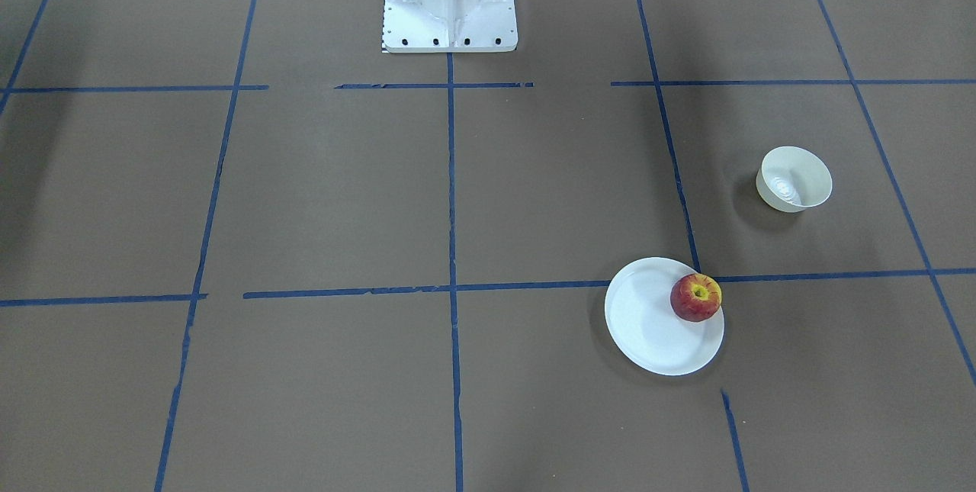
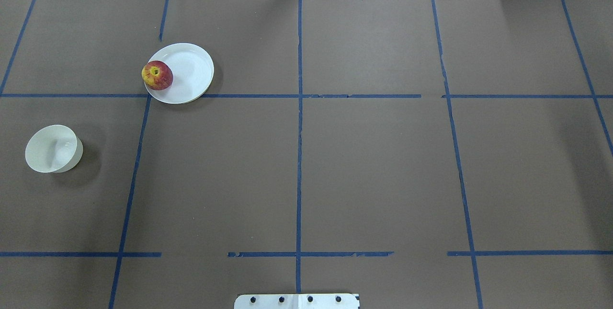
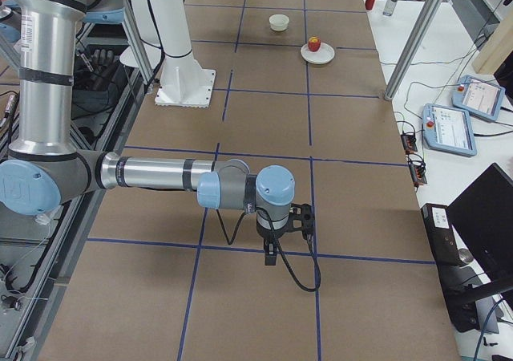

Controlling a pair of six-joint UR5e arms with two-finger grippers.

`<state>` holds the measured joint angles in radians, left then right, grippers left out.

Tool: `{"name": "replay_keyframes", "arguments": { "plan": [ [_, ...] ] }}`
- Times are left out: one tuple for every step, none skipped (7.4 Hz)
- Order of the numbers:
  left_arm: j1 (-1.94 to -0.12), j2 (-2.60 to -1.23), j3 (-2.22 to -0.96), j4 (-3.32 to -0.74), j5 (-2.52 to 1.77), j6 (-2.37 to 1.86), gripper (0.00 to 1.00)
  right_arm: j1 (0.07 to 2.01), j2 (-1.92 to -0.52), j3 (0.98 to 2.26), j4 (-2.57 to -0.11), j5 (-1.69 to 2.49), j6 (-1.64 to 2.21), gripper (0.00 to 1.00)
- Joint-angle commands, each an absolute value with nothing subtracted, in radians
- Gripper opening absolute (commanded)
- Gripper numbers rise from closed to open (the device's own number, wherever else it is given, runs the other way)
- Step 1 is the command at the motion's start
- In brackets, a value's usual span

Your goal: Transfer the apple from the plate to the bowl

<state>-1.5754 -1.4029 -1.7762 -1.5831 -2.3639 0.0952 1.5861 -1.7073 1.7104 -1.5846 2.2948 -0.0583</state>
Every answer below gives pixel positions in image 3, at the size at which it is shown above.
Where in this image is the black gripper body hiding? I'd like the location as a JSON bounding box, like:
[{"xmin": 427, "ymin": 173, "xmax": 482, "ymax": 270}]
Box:
[{"xmin": 256, "ymin": 212, "xmax": 292, "ymax": 241}]

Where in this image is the red yellow apple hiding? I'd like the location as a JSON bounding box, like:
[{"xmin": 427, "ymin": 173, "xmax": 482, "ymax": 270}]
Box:
[{"xmin": 307, "ymin": 36, "xmax": 321, "ymax": 52}]

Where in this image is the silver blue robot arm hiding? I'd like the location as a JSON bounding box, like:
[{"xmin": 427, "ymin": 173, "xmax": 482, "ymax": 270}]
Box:
[{"xmin": 1, "ymin": 0, "xmax": 295, "ymax": 265}]

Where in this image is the white plate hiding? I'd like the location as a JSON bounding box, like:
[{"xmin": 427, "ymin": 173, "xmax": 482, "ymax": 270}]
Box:
[{"xmin": 301, "ymin": 43, "xmax": 335, "ymax": 65}]

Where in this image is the white bowl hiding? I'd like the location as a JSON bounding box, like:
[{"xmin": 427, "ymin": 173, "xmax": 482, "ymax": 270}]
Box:
[{"xmin": 269, "ymin": 14, "xmax": 289, "ymax": 32}]

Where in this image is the lower black orange connector block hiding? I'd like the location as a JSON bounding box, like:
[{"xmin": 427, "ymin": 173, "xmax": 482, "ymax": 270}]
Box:
[{"xmin": 406, "ymin": 153, "xmax": 427, "ymax": 189}]

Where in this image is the black orange connector block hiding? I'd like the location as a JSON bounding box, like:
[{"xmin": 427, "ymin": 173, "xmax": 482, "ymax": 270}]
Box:
[
  {"xmin": 406, "ymin": 153, "xmax": 427, "ymax": 189},
  {"xmin": 398, "ymin": 120, "xmax": 418, "ymax": 155}
]

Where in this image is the upper black orange connector block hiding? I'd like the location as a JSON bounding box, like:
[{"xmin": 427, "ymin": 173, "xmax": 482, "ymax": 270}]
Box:
[{"xmin": 398, "ymin": 120, "xmax": 418, "ymax": 155}]

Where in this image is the black desktop box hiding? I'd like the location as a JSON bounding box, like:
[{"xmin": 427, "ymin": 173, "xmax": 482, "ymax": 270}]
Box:
[{"xmin": 421, "ymin": 203, "xmax": 499, "ymax": 334}]

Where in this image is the near blue teach pendant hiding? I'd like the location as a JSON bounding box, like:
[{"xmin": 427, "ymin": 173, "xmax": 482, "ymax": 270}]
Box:
[{"xmin": 422, "ymin": 103, "xmax": 477, "ymax": 156}]

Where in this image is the blue teach pendant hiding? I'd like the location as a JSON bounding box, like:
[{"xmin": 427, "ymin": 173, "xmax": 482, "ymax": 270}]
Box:
[
  {"xmin": 452, "ymin": 75, "xmax": 505, "ymax": 122},
  {"xmin": 422, "ymin": 103, "xmax": 477, "ymax": 156}
]

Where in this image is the black monitor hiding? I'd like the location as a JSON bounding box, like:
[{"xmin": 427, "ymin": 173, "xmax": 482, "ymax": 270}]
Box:
[{"xmin": 448, "ymin": 163, "xmax": 512, "ymax": 280}]

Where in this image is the far blue teach pendant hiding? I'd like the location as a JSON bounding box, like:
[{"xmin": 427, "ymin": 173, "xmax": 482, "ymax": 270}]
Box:
[{"xmin": 452, "ymin": 75, "xmax": 505, "ymax": 122}]

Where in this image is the wooden board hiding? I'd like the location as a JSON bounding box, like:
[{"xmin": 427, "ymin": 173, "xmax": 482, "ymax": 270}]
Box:
[{"xmin": 472, "ymin": 12, "xmax": 513, "ymax": 75}]

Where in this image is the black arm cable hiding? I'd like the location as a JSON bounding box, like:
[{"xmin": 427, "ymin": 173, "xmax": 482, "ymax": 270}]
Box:
[{"xmin": 216, "ymin": 206, "xmax": 322, "ymax": 292}]

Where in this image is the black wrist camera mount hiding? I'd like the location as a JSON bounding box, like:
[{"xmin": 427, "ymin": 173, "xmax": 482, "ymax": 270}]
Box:
[{"xmin": 289, "ymin": 204, "xmax": 315, "ymax": 243}]

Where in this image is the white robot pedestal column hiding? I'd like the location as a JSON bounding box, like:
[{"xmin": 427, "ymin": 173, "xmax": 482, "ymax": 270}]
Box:
[{"xmin": 149, "ymin": 0, "xmax": 216, "ymax": 107}]

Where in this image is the aluminium frame post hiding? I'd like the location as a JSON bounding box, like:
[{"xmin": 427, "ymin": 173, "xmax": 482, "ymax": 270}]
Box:
[{"xmin": 384, "ymin": 0, "xmax": 443, "ymax": 101}]

